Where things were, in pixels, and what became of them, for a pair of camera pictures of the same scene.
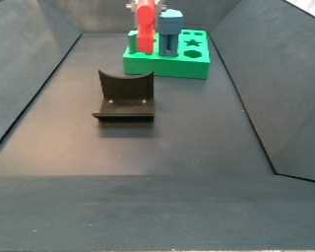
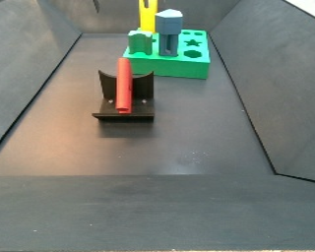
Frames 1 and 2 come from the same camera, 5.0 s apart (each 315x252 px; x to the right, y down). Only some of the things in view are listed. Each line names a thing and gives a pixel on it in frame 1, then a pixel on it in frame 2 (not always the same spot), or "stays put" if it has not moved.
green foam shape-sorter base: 191,63 stays put
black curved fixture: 126,98 stays put
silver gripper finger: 160,6 → 96,6
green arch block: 132,41 stays put
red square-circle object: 145,33 → 122,86
